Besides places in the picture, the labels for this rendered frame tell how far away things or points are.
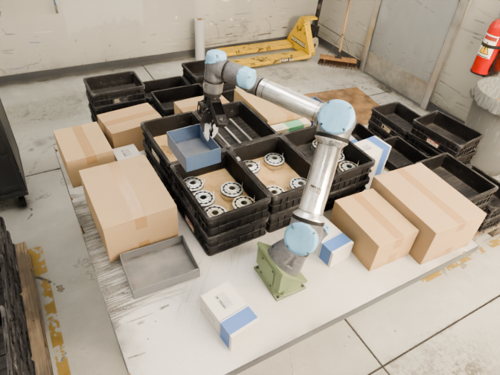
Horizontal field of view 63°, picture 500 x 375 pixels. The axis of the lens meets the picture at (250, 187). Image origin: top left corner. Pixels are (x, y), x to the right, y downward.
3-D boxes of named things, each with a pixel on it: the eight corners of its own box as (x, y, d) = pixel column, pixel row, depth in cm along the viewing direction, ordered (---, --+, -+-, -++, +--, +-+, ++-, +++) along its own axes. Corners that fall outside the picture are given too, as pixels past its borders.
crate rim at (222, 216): (272, 202, 172) (272, 198, 170) (207, 225, 159) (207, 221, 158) (228, 152, 197) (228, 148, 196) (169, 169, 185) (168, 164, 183)
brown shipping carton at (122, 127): (149, 126, 249) (147, 102, 239) (166, 143, 236) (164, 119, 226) (101, 139, 235) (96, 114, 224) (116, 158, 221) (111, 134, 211)
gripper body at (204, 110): (213, 112, 169) (216, 85, 162) (222, 122, 163) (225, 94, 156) (196, 114, 165) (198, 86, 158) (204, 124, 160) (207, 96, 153)
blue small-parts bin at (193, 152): (221, 162, 164) (221, 147, 160) (186, 172, 158) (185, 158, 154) (200, 137, 177) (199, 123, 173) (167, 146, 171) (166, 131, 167)
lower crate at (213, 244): (267, 236, 185) (270, 216, 177) (207, 260, 172) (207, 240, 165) (226, 185, 211) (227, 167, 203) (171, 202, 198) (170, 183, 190)
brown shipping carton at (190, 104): (218, 114, 265) (218, 91, 254) (235, 131, 251) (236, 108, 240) (175, 125, 251) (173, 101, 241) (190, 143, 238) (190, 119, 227)
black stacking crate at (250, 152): (323, 198, 191) (327, 179, 184) (270, 218, 178) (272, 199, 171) (277, 153, 216) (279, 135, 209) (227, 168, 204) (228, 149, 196)
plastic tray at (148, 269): (183, 242, 179) (182, 234, 176) (200, 276, 166) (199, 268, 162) (120, 262, 168) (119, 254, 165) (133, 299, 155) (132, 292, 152)
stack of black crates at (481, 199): (469, 239, 271) (500, 187, 242) (437, 254, 259) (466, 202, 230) (423, 202, 297) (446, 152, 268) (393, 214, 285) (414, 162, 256)
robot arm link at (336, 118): (318, 254, 149) (361, 108, 143) (311, 263, 135) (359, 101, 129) (286, 244, 153) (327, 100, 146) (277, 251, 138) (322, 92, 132)
